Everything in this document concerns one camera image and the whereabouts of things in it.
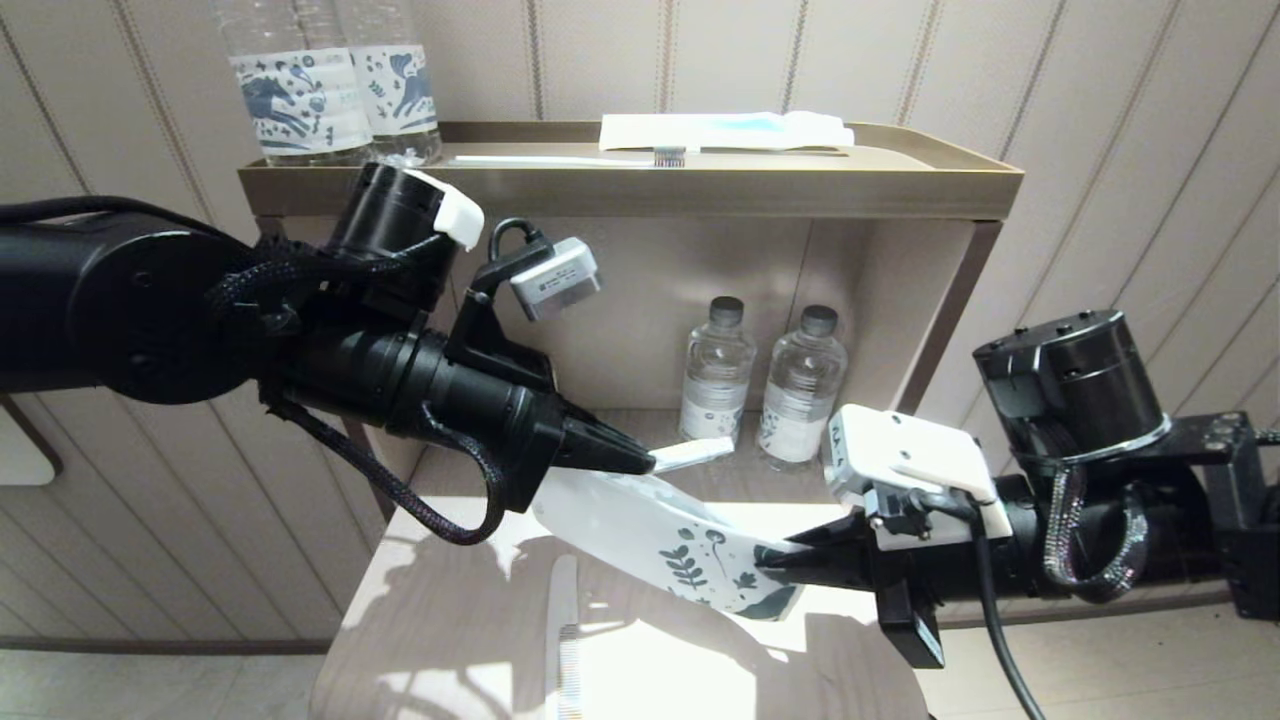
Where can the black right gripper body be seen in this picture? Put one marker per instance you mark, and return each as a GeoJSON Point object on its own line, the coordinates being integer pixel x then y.
{"type": "Point", "coordinates": [920, 580]}

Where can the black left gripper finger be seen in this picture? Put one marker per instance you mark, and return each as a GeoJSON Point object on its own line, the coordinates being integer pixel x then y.
{"type": "Point", "coordinates": [600, 460]}
{"type": "Point", "coordinates": [600, 435]}

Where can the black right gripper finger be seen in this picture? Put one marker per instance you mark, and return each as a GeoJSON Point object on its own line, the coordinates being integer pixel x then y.
{"type": "Point", "coordinates": [840, 532]}
{"type": "Point", "coordinates": [820, 565]}

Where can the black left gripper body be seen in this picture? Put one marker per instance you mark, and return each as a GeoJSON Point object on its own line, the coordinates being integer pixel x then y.
{"type": "Point", "coordinates": [510, 420]}

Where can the white floral zip pouch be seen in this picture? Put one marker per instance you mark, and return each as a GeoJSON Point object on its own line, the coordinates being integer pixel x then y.
{"type": "Point", "coordinates": [620, 520]}

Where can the small white toothpaste tube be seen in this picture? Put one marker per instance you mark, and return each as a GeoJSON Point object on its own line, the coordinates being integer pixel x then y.
{"type": "Point", "coordinates": [695, 453]}

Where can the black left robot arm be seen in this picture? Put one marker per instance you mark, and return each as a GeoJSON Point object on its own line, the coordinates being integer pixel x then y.
{"type": "Point", "coordinates": [100, 300]}

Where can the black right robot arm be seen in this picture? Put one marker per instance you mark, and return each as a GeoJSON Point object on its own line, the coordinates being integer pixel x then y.
{"type": "Point", "coordinates": [1070, 380]}

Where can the small clear water bottle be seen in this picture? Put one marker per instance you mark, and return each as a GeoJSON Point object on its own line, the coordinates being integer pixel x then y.
{"type": "Point", "coordinates": [715, 400]}
{"type": "Point", "coordinates": [798, 410]}

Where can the white comb in wrapper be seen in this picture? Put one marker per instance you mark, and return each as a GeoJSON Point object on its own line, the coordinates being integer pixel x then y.
{"type": "Point", "coordinates": [562, 600]}

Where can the beige wooden shelf cabinet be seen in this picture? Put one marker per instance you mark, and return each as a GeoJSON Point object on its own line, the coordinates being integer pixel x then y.
{"type": "Point", "coordinates": [880, 300]}

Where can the brown metal shelf tray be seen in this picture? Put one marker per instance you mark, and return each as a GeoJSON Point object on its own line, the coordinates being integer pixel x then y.
{"type": "Point", "coordinates": [700, 192]}

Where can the white toothbrush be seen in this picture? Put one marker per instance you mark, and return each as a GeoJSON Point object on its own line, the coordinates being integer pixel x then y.
{"type": "Point", "coordinates": [560, 160]}

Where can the white wrapped blue toothbrush pack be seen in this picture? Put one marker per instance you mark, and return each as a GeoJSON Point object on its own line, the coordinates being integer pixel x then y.
{"type": "Point", "coordinates": [720, 130]}

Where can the large bottle blue deer label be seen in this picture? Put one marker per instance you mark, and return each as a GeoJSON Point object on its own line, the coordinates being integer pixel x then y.
{"type": "Point", "coordinates": [300, 105]}
{"type": "Point", "coordinates": [405, 90]}

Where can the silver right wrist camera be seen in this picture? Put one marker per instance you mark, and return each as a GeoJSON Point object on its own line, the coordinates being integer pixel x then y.
{"type": "Point", "coordinates": [900, 450]}

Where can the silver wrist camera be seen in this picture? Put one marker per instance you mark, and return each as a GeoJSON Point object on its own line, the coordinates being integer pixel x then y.
{"type": "Point", "coordinates": [900, 450]}
{"type": "Point", "coordinates": [555, 285]}

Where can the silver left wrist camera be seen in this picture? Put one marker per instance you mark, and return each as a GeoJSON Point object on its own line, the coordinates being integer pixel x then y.
{"type": "Point", "coordinates": [555, 285]}

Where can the white wall fixture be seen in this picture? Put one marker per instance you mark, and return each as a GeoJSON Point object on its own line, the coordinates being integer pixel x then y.
{"type": "Point", "coordinates": [20, 450]}

